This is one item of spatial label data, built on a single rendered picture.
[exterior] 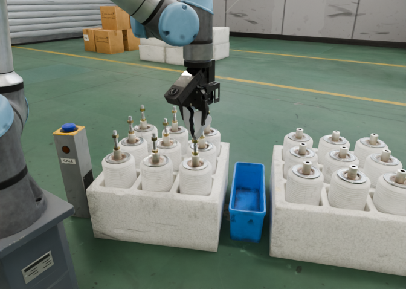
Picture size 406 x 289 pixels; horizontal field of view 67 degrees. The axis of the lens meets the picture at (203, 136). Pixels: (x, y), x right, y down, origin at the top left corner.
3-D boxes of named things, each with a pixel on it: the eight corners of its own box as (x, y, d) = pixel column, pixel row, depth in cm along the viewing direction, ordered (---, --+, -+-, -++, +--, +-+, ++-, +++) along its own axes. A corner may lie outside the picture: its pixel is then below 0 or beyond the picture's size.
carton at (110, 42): (124, 52, 435) (122, 29, 423) (110, 54, 417) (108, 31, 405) (110, 50, 450) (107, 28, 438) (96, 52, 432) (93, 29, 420)
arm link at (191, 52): (200, 45, 71) (174, 42, 75) (200, 65, 73) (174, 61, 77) (219, 42, 76) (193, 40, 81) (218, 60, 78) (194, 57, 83)
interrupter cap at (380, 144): (388, 149, 97) (389, 147, 97) (363, 147, 99) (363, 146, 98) (380, 139, 104) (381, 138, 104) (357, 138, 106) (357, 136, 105)
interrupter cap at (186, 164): (177, 167, 87) (177, 165, 87) (191, 156, 93) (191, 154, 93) (200, 174, 84) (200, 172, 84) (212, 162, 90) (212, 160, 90)
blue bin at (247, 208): (263, 245, 93) (266, 213, 88) (226, 241, 95) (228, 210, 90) (261, 190, 120) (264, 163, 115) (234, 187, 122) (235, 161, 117)
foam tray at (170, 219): (217, 252, 91) (218, 202, 83) (93, 237, 96) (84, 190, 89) (228, 181, 126) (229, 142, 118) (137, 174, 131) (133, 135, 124)
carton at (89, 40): (101, 48, 471) (98, 27, 459) (112, 49, 459) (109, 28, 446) (84, 50, 449) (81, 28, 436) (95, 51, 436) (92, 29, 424)
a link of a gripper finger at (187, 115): (204, 132, 89) (205, 102, 85) (191, 139, 85) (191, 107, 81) (196, 130, 91) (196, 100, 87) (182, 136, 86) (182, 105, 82)
